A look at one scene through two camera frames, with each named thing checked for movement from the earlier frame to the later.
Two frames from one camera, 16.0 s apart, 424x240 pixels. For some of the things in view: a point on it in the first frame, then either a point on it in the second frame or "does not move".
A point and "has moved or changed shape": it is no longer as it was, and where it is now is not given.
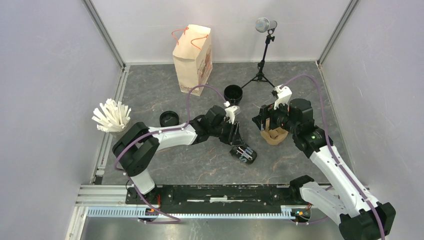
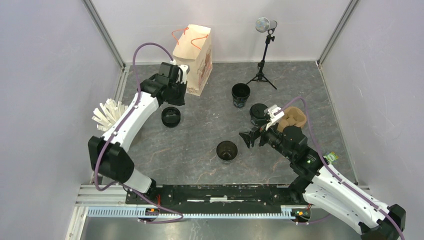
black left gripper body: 225,132 to 177,93
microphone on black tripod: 263,25 does not move
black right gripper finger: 261,119 to 250,139
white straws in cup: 113,117 does not move
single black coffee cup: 244,153 has moved or changed shape
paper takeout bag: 193,57 does not move
